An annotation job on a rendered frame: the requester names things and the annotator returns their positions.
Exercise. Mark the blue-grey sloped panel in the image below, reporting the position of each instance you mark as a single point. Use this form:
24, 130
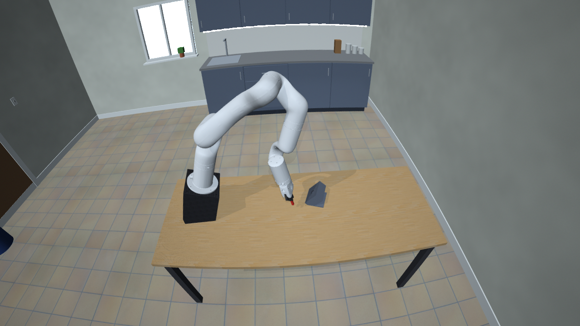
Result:
316, 195

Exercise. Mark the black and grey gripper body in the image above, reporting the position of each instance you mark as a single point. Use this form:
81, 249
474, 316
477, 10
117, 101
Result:
287, 189

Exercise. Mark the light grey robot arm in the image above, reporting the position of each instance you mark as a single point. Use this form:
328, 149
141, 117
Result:
208, 136

